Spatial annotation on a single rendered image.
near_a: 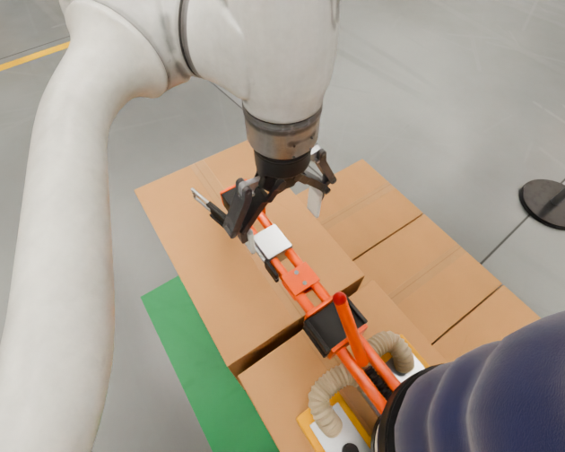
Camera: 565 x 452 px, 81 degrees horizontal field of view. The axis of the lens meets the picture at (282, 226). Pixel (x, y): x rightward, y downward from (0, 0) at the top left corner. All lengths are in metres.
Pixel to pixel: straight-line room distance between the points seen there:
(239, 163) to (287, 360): 0.61
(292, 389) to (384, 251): 0.79
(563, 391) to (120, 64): 0.40
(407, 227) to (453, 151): 1.35
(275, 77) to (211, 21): 0.07
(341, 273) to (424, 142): 1.99
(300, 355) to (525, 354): 0.57
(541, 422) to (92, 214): 0.31
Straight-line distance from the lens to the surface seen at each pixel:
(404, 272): 1.39
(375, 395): 0.64
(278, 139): 0.37
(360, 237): 1.41
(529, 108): 3.46
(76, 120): 0.32
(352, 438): 0.75
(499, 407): 0.28
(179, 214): 1.00
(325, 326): 0.65
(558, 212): 2.70
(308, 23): 0.31
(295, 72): 0.32
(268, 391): 0.78
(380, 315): 0.85
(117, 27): 0.36
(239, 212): 0.46
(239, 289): 0.85
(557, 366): 0.27
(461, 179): 2.59
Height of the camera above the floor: 1.72
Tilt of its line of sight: 57 degrees down
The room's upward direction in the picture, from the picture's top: straight up
